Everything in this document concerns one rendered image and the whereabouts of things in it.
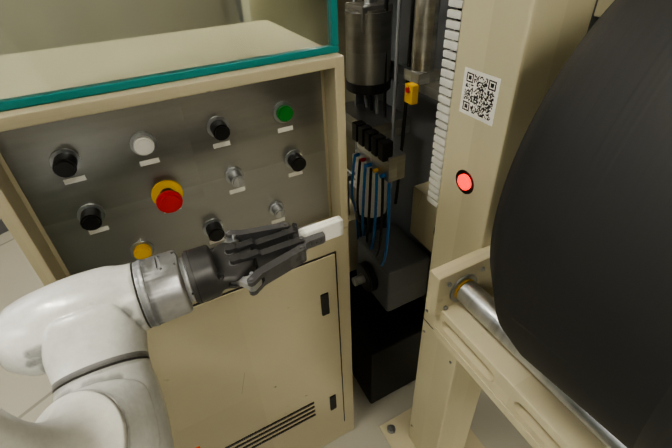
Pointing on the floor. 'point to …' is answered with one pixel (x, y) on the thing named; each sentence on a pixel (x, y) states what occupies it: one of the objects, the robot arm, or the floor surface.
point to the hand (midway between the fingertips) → (321, 231)
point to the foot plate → (399, 430)
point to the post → (431, 351)
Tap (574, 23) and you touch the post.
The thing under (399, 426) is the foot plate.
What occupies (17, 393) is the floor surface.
